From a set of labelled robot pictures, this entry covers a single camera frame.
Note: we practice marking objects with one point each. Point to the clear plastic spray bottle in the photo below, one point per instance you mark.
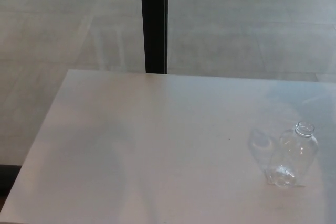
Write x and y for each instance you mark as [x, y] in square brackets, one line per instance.
[291, 158]

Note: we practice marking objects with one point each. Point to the black vertical window post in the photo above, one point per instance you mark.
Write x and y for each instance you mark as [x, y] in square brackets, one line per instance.
[154, 24]

